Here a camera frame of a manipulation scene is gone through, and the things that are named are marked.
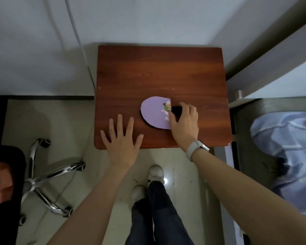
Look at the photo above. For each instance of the person's left hand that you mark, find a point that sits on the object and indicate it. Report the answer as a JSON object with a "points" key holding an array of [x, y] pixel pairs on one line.
{"points": [[122, 150]]}

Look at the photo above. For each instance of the person's right hand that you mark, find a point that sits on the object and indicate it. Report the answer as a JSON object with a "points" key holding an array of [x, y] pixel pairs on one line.
{"points": [[185, 128]]}

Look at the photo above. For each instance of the person's right thumb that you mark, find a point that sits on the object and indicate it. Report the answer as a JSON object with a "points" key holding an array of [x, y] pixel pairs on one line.
{"points": [[172, 119]]}

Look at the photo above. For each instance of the person's left thumb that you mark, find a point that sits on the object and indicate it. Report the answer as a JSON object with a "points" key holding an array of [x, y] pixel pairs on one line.
{"points": [[139, 141]]}

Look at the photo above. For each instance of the person's left little finger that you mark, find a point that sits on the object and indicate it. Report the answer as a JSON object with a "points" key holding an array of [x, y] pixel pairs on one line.
{"points": [[105, 139]]}

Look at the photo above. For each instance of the person's left middle finger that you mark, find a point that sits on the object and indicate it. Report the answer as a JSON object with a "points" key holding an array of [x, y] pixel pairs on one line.
{"points": [[120, 126]]}

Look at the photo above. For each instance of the purple round mouse pad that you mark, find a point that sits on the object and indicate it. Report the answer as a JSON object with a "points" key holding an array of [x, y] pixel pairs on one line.
{"points": [[154, 113]]}

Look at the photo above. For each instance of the person's right forearm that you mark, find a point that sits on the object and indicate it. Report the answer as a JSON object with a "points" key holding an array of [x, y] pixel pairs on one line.
{"points": [[244, 199]]}

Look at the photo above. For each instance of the person's left forearm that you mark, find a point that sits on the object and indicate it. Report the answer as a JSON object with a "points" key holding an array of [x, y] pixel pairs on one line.
{"points": [[91, 206]]}

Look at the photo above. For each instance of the white shoe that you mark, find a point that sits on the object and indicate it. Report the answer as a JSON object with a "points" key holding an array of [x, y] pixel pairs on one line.
{"points": [[156, 173], [138, 194]]}

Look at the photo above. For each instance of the white wrist watch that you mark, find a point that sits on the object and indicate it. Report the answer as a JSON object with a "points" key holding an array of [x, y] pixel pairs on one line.
{"points": [[196, 148]]}

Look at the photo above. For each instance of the brown wooden table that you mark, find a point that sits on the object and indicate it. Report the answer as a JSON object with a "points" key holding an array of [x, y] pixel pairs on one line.
{"points": [[158, 73]]}

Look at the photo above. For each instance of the chrome chair base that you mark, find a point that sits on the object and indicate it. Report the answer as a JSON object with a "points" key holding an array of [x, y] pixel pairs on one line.
{"points": [[48, 176]]}

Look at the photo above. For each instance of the person's right leg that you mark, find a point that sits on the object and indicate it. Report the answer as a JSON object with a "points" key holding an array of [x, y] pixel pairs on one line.
{"points": [[168, 216]]}

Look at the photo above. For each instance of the person's leg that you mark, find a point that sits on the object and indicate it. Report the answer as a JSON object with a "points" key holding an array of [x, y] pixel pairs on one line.
{"points": [[140, 224], [168, 216]]}

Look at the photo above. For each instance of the person's left leg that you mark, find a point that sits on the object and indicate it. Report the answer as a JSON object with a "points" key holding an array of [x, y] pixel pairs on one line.
{"points": [[140, 224]]}

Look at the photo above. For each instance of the black office chair seat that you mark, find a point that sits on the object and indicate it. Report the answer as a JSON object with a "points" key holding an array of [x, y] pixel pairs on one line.
{"points": [[5, 191]]}

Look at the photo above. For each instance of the grey wooden beam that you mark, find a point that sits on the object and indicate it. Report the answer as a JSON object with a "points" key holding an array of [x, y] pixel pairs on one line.
{"points": [[267, 48]]}

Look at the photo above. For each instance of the blue patterned bedding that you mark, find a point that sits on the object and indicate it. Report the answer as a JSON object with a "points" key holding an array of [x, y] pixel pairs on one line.
{"points": [[290, 155]]}

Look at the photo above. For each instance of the dark wooden bed frame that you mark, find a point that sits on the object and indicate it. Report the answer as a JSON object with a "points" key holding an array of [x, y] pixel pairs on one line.
{"points": [[247, 160]]}

